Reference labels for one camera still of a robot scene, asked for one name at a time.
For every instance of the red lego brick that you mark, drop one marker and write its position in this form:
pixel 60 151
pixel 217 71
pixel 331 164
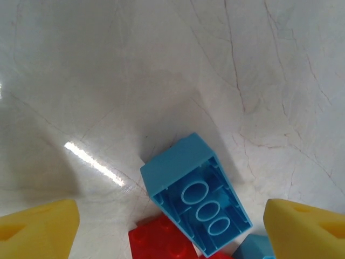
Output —
pixel 156 240

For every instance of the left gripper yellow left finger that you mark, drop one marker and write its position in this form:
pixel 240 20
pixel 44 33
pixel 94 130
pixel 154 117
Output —
pixel 40 232

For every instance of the blue lego brick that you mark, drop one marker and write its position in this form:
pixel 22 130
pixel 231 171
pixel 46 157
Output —
pixel 172 167
pixel 250 246

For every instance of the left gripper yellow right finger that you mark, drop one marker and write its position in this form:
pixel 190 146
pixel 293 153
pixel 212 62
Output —
pixel 307 234

